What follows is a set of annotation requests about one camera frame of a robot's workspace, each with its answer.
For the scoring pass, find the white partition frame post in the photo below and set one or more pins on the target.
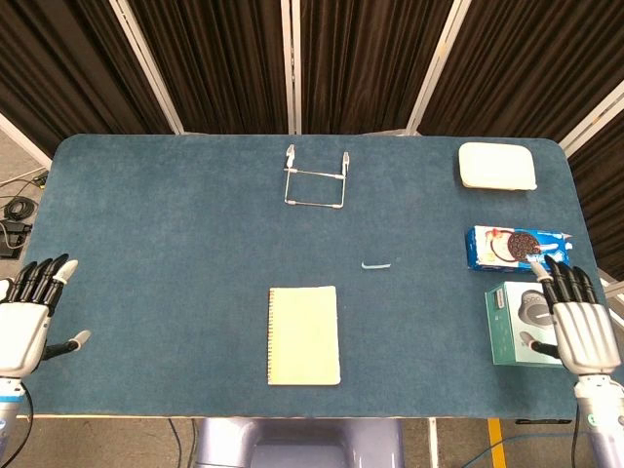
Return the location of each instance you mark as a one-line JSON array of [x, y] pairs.
[[292, 68], [146, 68], [436, 68], [592, 117], [22, 141]]

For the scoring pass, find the dark brown pleated curtain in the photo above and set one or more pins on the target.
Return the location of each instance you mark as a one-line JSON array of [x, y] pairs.
[[604, 195], [536, 58], [370, 63], [58, 63], [219, 63]]

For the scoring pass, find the white table leg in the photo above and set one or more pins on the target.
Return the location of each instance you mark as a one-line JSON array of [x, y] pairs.
[[433, 443]]

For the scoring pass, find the yellow spiral notebook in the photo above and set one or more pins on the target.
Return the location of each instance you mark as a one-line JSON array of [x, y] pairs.
[[304, 336]]

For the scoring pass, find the lavender robot torso base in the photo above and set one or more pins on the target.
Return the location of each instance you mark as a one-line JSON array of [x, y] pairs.
[[302, 446]]

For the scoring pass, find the blue cookie box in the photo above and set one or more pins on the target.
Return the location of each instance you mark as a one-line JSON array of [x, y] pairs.
[[507, 246]]

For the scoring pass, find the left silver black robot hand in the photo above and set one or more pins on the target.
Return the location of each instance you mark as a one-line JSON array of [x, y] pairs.
[[22, 326]]

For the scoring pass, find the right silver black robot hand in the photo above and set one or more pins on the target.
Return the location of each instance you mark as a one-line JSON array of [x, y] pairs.
[[585, 336]]

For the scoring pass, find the black power adapter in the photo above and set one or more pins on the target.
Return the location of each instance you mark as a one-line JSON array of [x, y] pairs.
[[12, 239]]

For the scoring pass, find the teal product box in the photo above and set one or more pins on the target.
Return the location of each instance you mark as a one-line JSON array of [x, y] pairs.
[[514, 326]]

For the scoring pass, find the right lavender robot arm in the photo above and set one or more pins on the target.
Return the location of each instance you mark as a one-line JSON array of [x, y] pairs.
[[602, 419]]

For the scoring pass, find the blue felt table mat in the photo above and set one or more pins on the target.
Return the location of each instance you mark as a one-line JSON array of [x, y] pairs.
[[195, 273]]

